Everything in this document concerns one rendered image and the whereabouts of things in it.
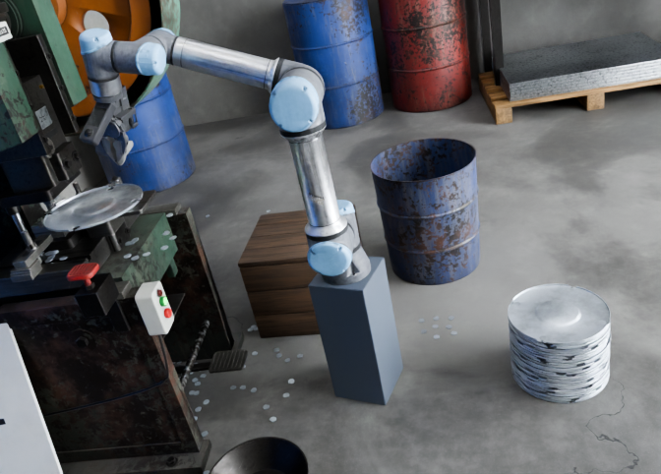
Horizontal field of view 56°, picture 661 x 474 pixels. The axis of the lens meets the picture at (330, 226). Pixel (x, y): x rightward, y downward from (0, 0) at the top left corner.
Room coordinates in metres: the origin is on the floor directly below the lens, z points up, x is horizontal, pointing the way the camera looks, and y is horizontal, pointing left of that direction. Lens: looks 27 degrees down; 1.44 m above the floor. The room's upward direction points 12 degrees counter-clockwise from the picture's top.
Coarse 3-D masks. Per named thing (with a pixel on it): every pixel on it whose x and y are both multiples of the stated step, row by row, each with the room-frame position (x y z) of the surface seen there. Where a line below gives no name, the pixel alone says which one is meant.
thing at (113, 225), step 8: (144, 192) 1.75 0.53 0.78; (152, 192) 1.73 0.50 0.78; (136, 200) 1.70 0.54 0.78; (144, 200) 1.69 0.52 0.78; (136, 208) 1.63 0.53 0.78; (144, 208) 1.63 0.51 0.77; (120, 216) 1.63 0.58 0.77; (104, 224) 1.66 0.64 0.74; (112, 224) 1.67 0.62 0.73; (120, 224) 1.71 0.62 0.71; (88, 232) 1.67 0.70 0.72; (96, 232) 1.66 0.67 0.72; (104, 232) 1.66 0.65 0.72; (112, 232) 1.66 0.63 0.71; (120, 232) 1.70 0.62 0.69; (128, 232) 1.73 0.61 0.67; (112, 240) 1.66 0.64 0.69; (120, 240) 1.67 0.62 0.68; (112, 248) 1.66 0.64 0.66; (120, 248) 1.66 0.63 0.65
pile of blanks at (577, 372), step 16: (512, 336) 1.46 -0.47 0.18; (608, 336) 1.37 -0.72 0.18; (512, 352) 1.46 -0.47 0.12; (528, 352) 1.39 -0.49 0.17; (544, 352) 1.35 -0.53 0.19; (560, 352) 1.33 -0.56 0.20; (576, 352) 1.33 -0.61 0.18; (592, 352) 1.33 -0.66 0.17; (608, 352) 1.38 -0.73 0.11; (512, 368) 1.48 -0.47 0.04; (528, 368) 1.39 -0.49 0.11; (544, 368) 1.36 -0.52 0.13; (560, 368) 1.34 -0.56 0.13; (576, 368) 1.32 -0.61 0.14; (592, 368) 1.34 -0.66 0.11; (608, 368) 1.38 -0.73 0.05; (528, 384) 1.40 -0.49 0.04; (544, 384) 1.36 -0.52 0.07; (560, 384) 1.34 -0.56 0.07; (576, 384) 1.32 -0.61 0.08; (592, 384) 1.34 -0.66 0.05; (560, 400) 1.33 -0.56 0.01; (576, 400) 1.32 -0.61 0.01
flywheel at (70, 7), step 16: (64, 0) 2.08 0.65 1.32; (80, 0) 2.07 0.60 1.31; (96, 0) 2.06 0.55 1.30; (112, 0) 2.05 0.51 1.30; (128, 0) 2.05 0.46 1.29; (144, 0) 2.00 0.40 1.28; (64, 16) 2.08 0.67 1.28; (80, 16) 2.08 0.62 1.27; (112, 16) 2.06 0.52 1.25; (128, 16) 2.05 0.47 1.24; (144, 16) 2.00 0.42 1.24; (160, 16) 2.09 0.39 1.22; (64, 32) 2.09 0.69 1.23; (80, 32) 2.08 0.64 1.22; (112, 32) 2.06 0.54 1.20; (128, 32) 2.05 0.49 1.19; (144, 32) 2.01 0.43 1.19; (80, 48) 2.08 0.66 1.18; (80, 64) 2.08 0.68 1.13; (128, 80) 2.02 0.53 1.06; (80, 112) 2.06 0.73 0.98
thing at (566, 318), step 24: (528, 288) 1.61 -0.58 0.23; (552, 288) 1.59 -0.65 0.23; (576, 288) 1.56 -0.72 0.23; (528, 312) 1.50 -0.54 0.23; (552, 312) 1.47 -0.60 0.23; (576, 312) 1.45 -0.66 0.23; (600, 312) 1.43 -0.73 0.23; (528, 336) 1.39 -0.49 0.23; (552, 336) 1.37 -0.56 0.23; (576, 336) 1.35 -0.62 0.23
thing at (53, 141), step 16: (32, 80) 1.75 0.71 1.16; (32, 96) 1.72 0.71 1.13; (48, 112) 1.76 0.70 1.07; (48, 128) 1.73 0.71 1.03; (48, 144) 1.68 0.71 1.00; (64, 144) 1.75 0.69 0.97; (16, 160) 1.66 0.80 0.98; (32, 160) 1.65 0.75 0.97; (48, 160) 1.67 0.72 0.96; (64, 160) 1.68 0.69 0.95; (16, 176) 1.66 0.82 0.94; (32, 176) 1.65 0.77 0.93; (48, 176) 1.65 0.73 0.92; (64, 176) 1.67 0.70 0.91; (16, 192) 1.67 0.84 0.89
